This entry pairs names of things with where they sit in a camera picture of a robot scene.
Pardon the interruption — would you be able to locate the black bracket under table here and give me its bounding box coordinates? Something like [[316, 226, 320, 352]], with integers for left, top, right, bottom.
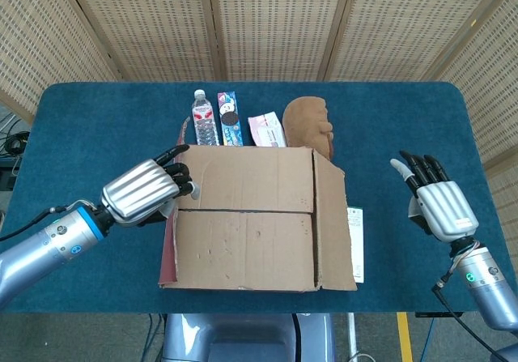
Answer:
[[415, 311, 462, 319]]

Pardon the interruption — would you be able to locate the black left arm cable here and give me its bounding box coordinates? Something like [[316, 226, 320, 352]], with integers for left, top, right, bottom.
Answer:
[[0, 203, 98, 244]]

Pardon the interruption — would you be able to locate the black floor cable bundle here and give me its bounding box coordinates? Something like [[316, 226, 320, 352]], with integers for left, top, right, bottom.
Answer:
[[0, 113, 32, 156]]

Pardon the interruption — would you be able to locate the blue cookie box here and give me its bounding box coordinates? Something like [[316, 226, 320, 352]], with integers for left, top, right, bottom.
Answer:
[[216, 91, 244, 147]]

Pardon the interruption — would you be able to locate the pink snack packet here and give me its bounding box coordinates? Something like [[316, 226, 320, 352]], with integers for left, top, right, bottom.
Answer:
[[247, 111, 287, 148]]

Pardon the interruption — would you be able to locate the clear plastic water bottle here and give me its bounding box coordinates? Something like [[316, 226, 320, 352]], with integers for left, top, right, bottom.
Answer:
[[189, 89, 220, 147]]

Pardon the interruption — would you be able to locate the white table leg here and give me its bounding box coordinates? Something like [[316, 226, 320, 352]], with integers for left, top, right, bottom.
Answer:
[[346, 313, 359, 359]]

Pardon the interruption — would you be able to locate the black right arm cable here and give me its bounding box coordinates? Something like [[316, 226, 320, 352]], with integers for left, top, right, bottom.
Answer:
[[431, 270, 511, 362]]

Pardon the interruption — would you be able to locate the blue table mat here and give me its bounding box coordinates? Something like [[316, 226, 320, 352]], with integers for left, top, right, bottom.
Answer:
[[0, 80, 505, 315]]

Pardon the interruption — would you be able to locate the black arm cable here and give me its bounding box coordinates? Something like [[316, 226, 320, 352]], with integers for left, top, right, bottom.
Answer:
[[431, 270, 511, 362], [0, 203, 98, 244]]

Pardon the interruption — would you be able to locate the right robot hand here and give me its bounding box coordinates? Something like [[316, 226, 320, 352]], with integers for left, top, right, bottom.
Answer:
[[389, 150, 479, 242]]

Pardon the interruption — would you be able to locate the woven bamboo folding screen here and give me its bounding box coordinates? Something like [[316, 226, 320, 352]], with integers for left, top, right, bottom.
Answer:
[[0, 0, 518, 189]]

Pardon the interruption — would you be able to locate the cardboard box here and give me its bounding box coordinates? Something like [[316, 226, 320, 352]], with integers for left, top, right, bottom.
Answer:
[[157, 115, 359, 294]]

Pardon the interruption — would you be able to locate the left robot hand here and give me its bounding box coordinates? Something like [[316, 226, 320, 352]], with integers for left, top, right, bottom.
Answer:
[[100, 143, 202, 228]]

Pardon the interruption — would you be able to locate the brown plush toy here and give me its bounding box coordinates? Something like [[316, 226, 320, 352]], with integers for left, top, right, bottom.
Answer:
[[282, 96, 335, 163]]

